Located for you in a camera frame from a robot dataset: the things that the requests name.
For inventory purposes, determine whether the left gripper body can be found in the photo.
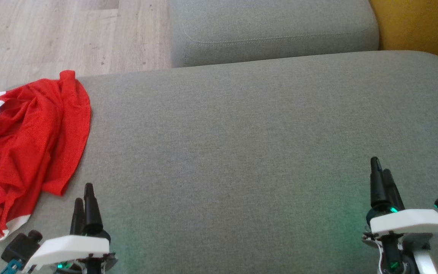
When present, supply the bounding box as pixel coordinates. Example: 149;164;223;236
23;230;117;274

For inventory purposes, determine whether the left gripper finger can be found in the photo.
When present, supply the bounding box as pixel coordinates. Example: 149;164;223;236
70;198;86;235
84;183;103;235

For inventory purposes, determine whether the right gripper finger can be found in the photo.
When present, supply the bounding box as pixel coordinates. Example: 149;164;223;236
382;169;405;212
370;157;389;208

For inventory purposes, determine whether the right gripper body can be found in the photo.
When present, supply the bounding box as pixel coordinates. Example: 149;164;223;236
363;207;438;274

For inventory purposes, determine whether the red basketball jersey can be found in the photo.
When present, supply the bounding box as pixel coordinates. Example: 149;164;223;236
0;70;92;241

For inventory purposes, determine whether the large grey sofa seat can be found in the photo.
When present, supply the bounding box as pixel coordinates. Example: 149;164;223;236
0;51;438;274

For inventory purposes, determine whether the small grey sofa cushion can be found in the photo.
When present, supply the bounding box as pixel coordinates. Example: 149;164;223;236
170;0;380;68

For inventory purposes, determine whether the blue left cable connector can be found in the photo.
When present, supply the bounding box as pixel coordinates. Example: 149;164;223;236
0;259;22;274

